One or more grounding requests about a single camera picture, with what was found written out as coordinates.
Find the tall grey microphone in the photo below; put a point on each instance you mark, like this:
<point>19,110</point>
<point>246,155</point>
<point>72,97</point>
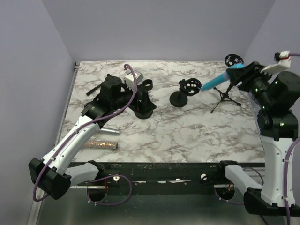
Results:
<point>110,130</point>

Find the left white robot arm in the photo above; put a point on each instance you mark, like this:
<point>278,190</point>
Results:
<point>51,173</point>

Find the blue microphone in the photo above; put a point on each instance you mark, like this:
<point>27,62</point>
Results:
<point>220,79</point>

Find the black T-handle tool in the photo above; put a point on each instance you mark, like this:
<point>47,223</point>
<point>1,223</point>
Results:
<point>93,90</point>

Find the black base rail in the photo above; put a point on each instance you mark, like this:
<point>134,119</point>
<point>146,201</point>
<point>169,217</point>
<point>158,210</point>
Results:
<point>159,178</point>

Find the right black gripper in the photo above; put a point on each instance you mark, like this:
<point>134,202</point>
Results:
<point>246,74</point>

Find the black tripod mic stand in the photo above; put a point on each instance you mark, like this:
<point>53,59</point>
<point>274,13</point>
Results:
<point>230,60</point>

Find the glitter handle microphone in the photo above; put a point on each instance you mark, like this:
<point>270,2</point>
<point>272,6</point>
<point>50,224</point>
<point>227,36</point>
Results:
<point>101,145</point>

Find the black shock-mount mic stand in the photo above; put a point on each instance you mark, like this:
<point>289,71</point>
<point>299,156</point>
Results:
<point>187,88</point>

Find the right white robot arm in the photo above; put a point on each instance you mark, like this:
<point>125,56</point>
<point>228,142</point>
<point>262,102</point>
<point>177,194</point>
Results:
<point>275,91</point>

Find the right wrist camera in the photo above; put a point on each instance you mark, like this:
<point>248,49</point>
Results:
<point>283,62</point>

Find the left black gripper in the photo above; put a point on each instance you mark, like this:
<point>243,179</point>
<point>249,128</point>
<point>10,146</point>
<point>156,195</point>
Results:
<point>133,107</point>

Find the black round-base mic stand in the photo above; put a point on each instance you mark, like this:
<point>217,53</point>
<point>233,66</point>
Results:
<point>144,106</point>

